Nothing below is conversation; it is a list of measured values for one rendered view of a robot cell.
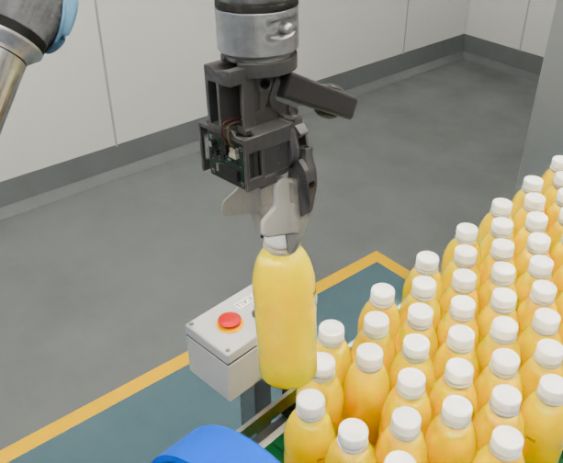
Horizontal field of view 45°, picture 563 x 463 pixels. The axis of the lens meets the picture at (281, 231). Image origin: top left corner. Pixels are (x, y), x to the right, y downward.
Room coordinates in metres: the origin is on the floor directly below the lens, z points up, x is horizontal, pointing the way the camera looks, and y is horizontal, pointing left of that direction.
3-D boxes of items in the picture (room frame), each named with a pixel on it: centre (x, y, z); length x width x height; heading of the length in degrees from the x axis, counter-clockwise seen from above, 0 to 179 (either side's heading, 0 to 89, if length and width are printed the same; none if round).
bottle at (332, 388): (0.72, -0.06, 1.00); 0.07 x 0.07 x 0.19
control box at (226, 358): (0.85, 0.04, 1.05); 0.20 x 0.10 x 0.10; 136
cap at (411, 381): (0.68, -0.18, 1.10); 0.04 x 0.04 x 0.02
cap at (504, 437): (0.58, -0.29, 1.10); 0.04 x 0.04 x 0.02
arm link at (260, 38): (0.62, 0.02, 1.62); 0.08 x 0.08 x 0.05
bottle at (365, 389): (0.74, -0.13, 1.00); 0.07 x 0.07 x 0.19
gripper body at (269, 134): (0.61, 0.02, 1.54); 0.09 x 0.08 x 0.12; 133
